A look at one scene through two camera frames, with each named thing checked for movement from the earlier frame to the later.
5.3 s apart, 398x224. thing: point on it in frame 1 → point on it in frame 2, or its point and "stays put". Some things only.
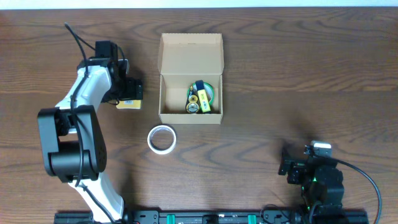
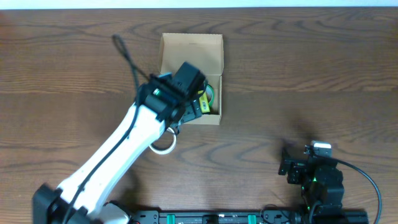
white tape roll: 150,141 stays put
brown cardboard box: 185,58 stays put
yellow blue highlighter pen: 203,96 stays put
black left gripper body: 125,87 → 194,108
